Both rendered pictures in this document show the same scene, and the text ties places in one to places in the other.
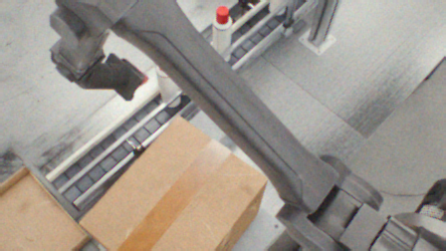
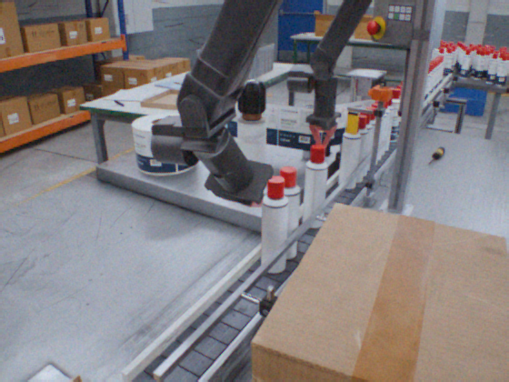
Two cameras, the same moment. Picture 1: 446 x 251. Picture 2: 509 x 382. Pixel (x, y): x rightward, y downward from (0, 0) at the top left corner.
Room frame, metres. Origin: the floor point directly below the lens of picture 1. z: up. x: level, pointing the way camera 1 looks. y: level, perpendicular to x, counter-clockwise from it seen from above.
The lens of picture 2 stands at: (-0.05, 0.32, 1.41)
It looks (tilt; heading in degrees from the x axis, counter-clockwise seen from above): 26 degrees down; 349
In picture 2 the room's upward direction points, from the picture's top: straight up
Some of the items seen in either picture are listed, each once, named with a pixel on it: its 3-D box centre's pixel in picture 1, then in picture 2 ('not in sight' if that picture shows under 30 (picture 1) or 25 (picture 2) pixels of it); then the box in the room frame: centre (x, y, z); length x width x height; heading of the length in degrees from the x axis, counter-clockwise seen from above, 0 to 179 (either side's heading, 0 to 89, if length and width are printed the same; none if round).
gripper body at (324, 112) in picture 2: not in sight; (324, 107); (0.95, -0.07, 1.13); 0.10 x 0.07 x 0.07; 138
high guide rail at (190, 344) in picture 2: (219, 59); (321, 209); (0.72, 0.01, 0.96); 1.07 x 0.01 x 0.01; 137
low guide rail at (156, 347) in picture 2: (201, 54); (291, 219); (0.77, 0.06, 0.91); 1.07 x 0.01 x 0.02; 137
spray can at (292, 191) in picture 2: not in sight; (286, 214); (0.67, 0.11, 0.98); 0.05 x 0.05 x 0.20
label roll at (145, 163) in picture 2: not in sight; (165, 143); (1.26, 0.36, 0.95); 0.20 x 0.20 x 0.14
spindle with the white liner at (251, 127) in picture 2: not in sight; (252, 130); (1.09, 0.10, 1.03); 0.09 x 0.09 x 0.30
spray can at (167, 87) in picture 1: (167, 81); (274, 226); (0.63, 0.14, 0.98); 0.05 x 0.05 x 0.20
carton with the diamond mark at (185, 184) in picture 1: (180, 217); (385, 362); (0.27, 0.09, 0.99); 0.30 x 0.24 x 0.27; 144
